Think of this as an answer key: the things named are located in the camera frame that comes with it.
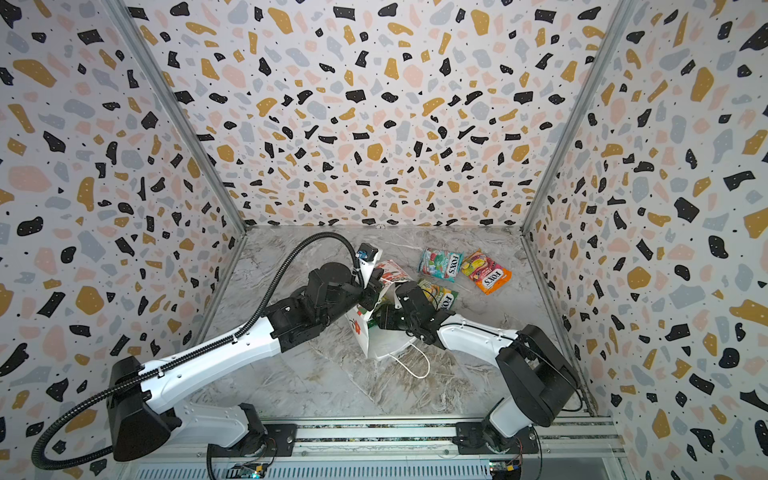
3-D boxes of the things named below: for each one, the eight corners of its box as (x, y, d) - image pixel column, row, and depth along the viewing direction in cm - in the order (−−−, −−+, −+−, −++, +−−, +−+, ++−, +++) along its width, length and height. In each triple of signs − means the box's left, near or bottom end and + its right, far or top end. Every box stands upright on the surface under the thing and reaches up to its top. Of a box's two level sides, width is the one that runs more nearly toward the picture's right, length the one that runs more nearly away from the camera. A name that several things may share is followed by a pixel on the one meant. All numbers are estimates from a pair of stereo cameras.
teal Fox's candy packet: (416, 276, 109) (417, 270, 106) (421, 252, 116) (421, 246, 113) (460, 283, 107) (462, 277, 104) (462, 258, 114) (463, 252, 112)
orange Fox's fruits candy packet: (490, 298, 103) (492, 292, 101) (454, 266, 112) (455, 260, 109) (512, 280, 108) (514, 275, 106) (475, 251, 117) (477, 246, 114)
